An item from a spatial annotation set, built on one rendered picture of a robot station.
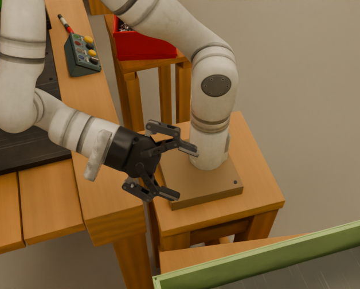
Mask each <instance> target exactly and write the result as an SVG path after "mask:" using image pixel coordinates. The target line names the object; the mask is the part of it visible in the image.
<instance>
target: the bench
mask: <svg viewBox="0 0 360 289"><path fill-rule="evenodd" d="M84 230H86V225H85V222H84V220H83V214H82V210H81V204H80V198H79V192H78V188H77V182H76V176H75V171H74V167H73V161H72V158H70V159H66V160H63V161H58V162H53V163H49V164H46V165H42V166H37V167H32V168H29V169H25V170H21V171H16V172H13V173H9V174H4V175H0V254H3V253H6V252H10V251H14V250H17V249H21V248H25V247H26V243H27V245H33V244H37V243H41V242H43V241H48V240H51V239H55V238H58V237H62V236H66V235H69V234H72V233H76V232H80V231H84ZM112 245H113V247H114V250H115V254H116V257H117V260H118V263H119V267H120V270H121V272H122V276H123V279H124V282H125V285H126V289H154V286H153V281H152V274H151V267H150V259H149V255H148V248H147V241H146V234H145V233H143V234H140V235H137V236H133V237H129V238H126V239H123V240H119V241H115V242H113V243H112Z"/></svg>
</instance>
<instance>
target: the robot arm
mask: <svg viewBox="0 0 360 289"><path fill-rule="evenodd" d="M101 1H102V3H103V4H104V5H105V6H106V7H107V8H108V9H109V10H110V11H112V12H113V13H114V15H116V16H117V17H118V18H120V19H121V20H122V21H123V22H124V23H126V24H127V25H128V26H129V27H131V28H132V29H134V30H135V31H136V32H138V33H140V34H143V35H145V36H149V37H152V38H157V39H160V40H164V41H167V42H169V43H170V44H172V45H173V46H175V47H176V48H177V49H178V50H179V51H180V52H181V53H182V54H183V55H184V56H185V57H186V58H187V59H188V60H189V61H190V63H191V65H192V76H193V83H192V98H191V104H190V134H189V142H186V141H184V140H182V139H181V129H180V128H179V127H177V126H173V125H170V124H166V123H162V122H159V121H156V120H152V119H150V120H149V121H148V122H147V124H146V132H145V134H139V133H137V132H135V131H133V130H130V129H127V128H125V127H122V126H120V125H118V124H115V123H112V122H110V121H108V120H105V119H101V118H97V117H94V116H91V115H88V114H86V113H84V112H81V111H79V110H76V109H74V108H70V107H69V106H67V105H66V104H64V103H63V102H62V101H60V100H58V99H57V98H55V97H54V96H52V95H50V94H49V93H47V92H45V91H43V90H41V89H38V88H35V86H36V81H37V78H38V76H39V75H40V74H41V73H42V71H43V70H44V64H45V48H46V12H45V0H2V8H1V28H0V129H2V130H4V131H6V132H9V133H19V132H23V131H25V130H27V129H28V128H30V127H31V126H37V127H39V128H41V129H43V130H45V131H46V132H48V137H49V139H50V140H51V141H52V142H53V143H55V144H57V145H59V146H61V147H64V148H66V149H69V150H72V151H74V152H76V153H79V154H81V155H83V156H85V157H86V158H88V159H89V160H88V163H87V166H86V168H85V171H84V174H83V176H84V178H85V179H87V180H89V181H92V182H94V181H95V179H96V177H97V175H98V172H99V170H100V168H101V165H102V164H103V165H106V166H108V167H111V168H113V169H115V170H118V171H122V172H125V173H126V174H128V177H127V179H125V180H124V182H123V185H122V189H123V190H125V191H127V192H128V193H130V194H132V195H134V196H136V197H138V198H140V199H141V200H143V201H145V202H151V200H152V199H153V198H154V197H156V196H160V197H162V198H165V199H167V200H169V201H174V200H176V201H178V200H179V198H180V193H179V192H177V191H175V190H172V189H169V188H167V187H165V186H161V187H160V186H159V184H158V183H157V181H156V179H155V176H154V173H155V171H156V167H157V165H158V163H159V161H160V159H161V156H162V153H164V152H166V151H168V150H171V149H175V148H178V150H179V151H182V152H184V153H187V154H188V155H189V160H190V162H191V164H192V165H193V166H195V167H196V168H198V169H201V170H213V169H216V168H218V167H219V166H220V165H221V164H222V163H223V161H225V160H227V157H228V151H229V144H230V137H231V135H230V133H229V132H228V129H229V122H230V115H231V111H232V109H233V108H234V104H235V100H236V95H237V89H238V70H237V63H236V57H235V54H234V51H233V49H232V48H231V47H230V45H229V44H228V43H226V42H225V41H224V40H223V39H221V38H220V37H219V36H218V35H216V34H215V33H213V32H212V31H211V30H209V29H208V28H207V27H206V26H204V25H203V24H201V23H200V22H199V21H198V20H197V19H195V18H194V17H193V16H192V15H191V14H190V13H189V12H188V10H187V9H186V8H185V7H184V6H183V5H181V4H180V3H179V2H178V1H177V0H101ZM157 133H160V134H165V135H168V136H172V137H173V138H171V139H164V140H160V141H158V142H155V141H154V140H153V138H152V136H151V135H155V134H157ZM139 177H141V178H142V180H143V182H144V184H145V185H146V186H147V187H148V188H149V190H148V189H146V188H144V187H142V186H141V185H139V184H137V182H136V181H135V180H134V178H139Z"/></svg>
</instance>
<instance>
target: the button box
mask: <svg viewBox="0 0 360 289"><path fill-rule="evenodd" d="M74 34H76V33H73V32H71V33H70V35H69V37H68V39H67V41H66V43H65V45H64V50H65V55H66V60H67V63H68V68H69V73H70V76H73V77H79V76H85V75H90V74H94V73H99V72H100V71H101V69H102V67H101V63H100V60H99V57H98V53H97V50H96V47H95V43H94V40H93V42H92V44H93V45H94V49H92V50H94V51H95V52H96V56H94V57H96V58H97V59H98V60H99V62H98V63H97V64H94V63H93V62H91V61H90V58H91V57H92V56H91V55H90V54H89V53H88V51H89V50H90V49H89V48H88V47H87V43H88V42H86V41H85V40H84V36H81V35H79V34H76V35H78V36H79V38H75V37H74V36H73V35H74ZM75 41H78V42H79V43H80V44H81V45H77V44H76V43H75ZM76 48H80V49H81V50H82V51H83V52H79V51H78V50H77V49H76ZM78 55H82V56H83V57H84V60H82V59H80V58H79V57H78Z"/></svg>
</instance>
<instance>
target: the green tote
mask: <svg viewBox="0 0 360 289"><path fill-rule="evenodd" d="M358 246H360V220H358V221H354V222H350V223H347V224H343V225H340V226H335V227H333V228H328V229H325V230H322V231H318V232H314V233H310V234H307V235H304V236H299V237H296V238H293V239H289V240H285V241H281V242H278V243H274V244H270V245H266V246H263V247H260V248H255V249H251V250H248V251H245V252H241V253H237V254H234V255H230V256H226V257H222V258H219V259H215V260H212V261H207V262H205V263H201V264H197V265H193V266H190V267H186V268H182V269H180V270H176V271H171V272H168V273H165V274H161V275H157V276H153V277H152V281H153V284H154V288H155V289H211V288H215V287H218V286H222V285H225V284H229V283H233V282H236V281H239V280H243V279H246V278H250V277H253V276H257V275H261V274H264V273H267V272H271V271H274V270H278V269H281V268H285V267H289V266H291V265H295V264H299V263H302V262H305V261H309V260H313V259H317V258H319V257H323V256H327V255H330V254H333V253H337V252H341V251H345V250H347V249H351V248H355V247H358Z"/></svg>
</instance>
